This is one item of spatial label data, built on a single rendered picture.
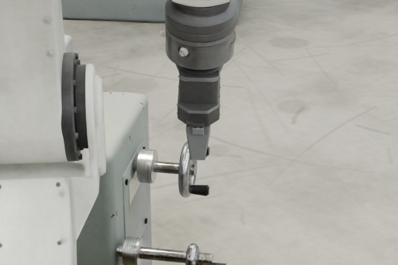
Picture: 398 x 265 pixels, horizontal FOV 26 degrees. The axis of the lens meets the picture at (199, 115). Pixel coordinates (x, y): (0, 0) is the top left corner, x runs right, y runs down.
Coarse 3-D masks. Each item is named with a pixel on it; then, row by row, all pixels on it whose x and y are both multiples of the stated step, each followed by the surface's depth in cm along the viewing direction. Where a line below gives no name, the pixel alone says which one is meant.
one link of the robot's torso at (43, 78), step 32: (0, 0) 97; (32, 0) 98; (0, 32) 99; (32, 32) 100; (0, 64) 102; (32, 64) 102; (64, 64) 108; (0, 96) 104; (32, 96) 104; (64, 96) 106; (0, 128) 105; (32, 128) 106; (64, 128) 106; (0, 160) 109; (32, 160) 110; (64, 160) 111
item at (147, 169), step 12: (144, 156) 176; (156, 156) 180; (180, 156) 173; (144, 168) 175; (156, 168) 177; (168, 168) 177; (180, 168) 172; (192, 168) 176; (144, 180) 177; (180, 180) 172; (192, 180) 180; (180, 192) 174; (192, 192) 178; (204, 192) 177
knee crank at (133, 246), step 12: (132, 240) 169; (120, 252) 170; (132, 252) 168; (144, 252) 169; (156, 252) 169; (168, 252) 169; (180, 252) 169; (192, 252) 167; (132, 264) 169; (192, 264) 166; (204, 264) 168; (216, 264) 168
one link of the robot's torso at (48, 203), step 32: (96, 96) 109; (96, 128) 110; (96, 160) 113; (0, 192) 111; (32, 192) 112; (64, 192) 112; (96, 192) 113; (0, 224) 111; (32, 224) 111; (64, 224) 112; (0, 256) 111; (32, 256) 111; (64, 256) 111
